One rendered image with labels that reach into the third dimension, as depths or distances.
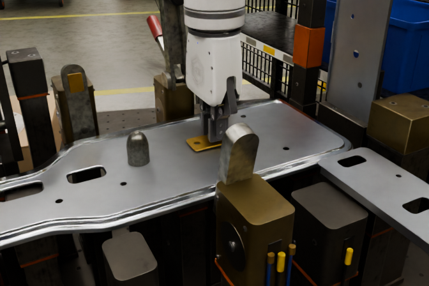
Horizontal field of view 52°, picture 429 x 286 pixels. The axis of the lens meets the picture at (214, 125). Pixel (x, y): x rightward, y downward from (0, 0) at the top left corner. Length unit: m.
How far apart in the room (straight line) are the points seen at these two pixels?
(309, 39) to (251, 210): 0.51
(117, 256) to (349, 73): 0.51
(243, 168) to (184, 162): 0.15
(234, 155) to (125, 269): 0.17
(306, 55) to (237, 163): 0.47
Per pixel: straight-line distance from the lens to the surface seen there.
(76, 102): 0.76
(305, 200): 0.62
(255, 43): 1.16
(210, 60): 0.60
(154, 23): 0.86
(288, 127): 0.76
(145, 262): 0.51
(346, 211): 0.61
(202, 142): 0.69
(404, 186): 0.65
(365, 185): 0.63
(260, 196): 0.51
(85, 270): 0.94
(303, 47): 0.94
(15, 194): 0.66
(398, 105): 0.74
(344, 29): 0.81
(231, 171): 0.51
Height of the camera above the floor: 1.34
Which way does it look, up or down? 27 degrees down
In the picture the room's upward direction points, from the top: straight up
